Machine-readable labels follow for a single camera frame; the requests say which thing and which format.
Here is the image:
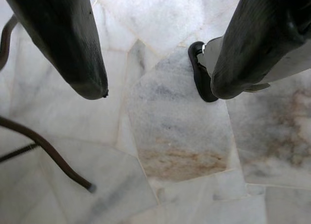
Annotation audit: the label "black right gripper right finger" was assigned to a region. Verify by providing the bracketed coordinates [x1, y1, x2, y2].
[210, 0, 311, 100]

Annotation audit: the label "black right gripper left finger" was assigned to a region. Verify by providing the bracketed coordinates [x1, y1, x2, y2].
[6, 0, 109, 100]

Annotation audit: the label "silver robot leg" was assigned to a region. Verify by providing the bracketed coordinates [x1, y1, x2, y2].
[197, 36, 311, 92]

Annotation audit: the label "black robot foot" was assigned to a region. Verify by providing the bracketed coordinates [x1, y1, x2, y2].
[188, 41, 219, 103]

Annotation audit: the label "marble top folding table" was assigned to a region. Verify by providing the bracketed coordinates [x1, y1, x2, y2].
[0, 15, 97, 193]

